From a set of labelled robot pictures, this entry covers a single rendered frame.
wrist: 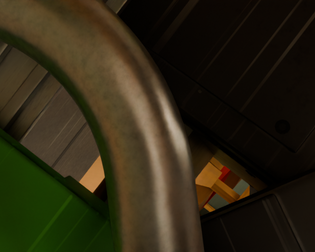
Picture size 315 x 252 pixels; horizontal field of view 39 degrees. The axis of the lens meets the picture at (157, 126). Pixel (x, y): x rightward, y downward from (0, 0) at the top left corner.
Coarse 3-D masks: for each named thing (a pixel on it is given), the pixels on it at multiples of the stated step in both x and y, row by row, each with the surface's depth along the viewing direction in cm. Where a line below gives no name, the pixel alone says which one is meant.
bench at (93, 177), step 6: (96, 162) 95; (90, 168) 94; (96, 168) 98; (102, 168) 101; (84, 174) 94; (90, 174) 97; (96, 174) 100; (102, 174) 104; (84, 180) 96; (90, 180) 99; (96, 180) 103; (84, 186) 99; (90, 186) 102; (96, 186) 106
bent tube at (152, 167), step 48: (0, 0) 13; (48, 0) 13; (96, 0) 14; (48, 48) 14; (96, 48) 13; (144, 48) 14; (96, 96) 14; (144, 96) 14; (96, 144) 15; (144, 144) 13; (144, 192) 13; (192, 192) 14; (144, 240) 13; (192, 240) 14
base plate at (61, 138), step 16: (64, 96) 61; (48, 112) 61; (64, 112) 64; (80, 112) 69; (32, 128) 60; (48, 128) 64; (64, 128) 68; (80, 128) 72; (32, 144) 63; (48, 144) 67; (64, 144) 71; (80, 144) 77; (48, 160) 70; (64, 160) 75; (80, 160) 81; (64, 176) 80; (80, 176) 86
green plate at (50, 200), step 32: (0, 128) 18; (0, 160) 17; (32, 160) 17; (0, 192) 17; (32, 192) 17; (64, 192) 17; (0, 224) 17; (32, 224) 17; (64, 224) 17; (96, 224) 17
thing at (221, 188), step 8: (224, 168) 357; (224, 176) 383; (232, 176) 385; (216, 184) 331; (224, 184) 334; (232, 184) 388; (200, 192) 331; (208, 192) 334; (216, 192) 334; (224, 192) 330; (232, 192) 331; (248, 192) 330; (200, 200) 324; (208, 200) 381; (232, 200) 328; (200, 208) 350
